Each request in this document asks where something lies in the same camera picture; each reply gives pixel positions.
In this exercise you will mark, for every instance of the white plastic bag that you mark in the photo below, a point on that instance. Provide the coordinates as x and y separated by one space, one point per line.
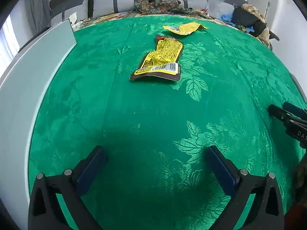
73 19

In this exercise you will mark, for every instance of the dark floral cloth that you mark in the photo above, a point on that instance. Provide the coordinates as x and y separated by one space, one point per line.
156 3

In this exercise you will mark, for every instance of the grey curtain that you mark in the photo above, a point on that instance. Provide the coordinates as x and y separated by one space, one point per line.
36 9

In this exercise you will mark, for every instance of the black smartphone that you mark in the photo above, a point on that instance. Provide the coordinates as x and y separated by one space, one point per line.
298 86

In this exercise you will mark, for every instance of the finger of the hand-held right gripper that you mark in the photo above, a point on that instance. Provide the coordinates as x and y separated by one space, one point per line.
296 110
283 116

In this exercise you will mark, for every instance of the long yellow snack packet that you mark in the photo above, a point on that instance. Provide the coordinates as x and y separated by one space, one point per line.
187 27

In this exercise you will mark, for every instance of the clear plastic bag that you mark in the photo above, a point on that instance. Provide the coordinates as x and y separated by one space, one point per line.
214 4

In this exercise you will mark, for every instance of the yellow brown-edged snack packet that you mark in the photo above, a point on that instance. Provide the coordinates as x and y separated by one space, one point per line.
165 52

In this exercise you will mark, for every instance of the white board panel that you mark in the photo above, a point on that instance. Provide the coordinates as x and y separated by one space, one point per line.
28 76

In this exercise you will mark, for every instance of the black bag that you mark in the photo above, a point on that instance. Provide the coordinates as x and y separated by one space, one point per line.
244 16

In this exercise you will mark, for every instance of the blue cloth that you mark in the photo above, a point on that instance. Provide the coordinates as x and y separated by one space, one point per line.
225 18

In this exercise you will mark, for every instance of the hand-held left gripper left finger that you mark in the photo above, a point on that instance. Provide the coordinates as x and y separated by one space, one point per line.
92 170

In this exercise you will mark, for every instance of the floral bed sheet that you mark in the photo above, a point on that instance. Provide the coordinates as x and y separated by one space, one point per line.
108 18

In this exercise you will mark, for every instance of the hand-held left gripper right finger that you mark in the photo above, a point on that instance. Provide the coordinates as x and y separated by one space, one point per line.
221 170

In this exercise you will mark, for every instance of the green floral blanket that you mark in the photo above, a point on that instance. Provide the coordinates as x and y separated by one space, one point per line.
144 112

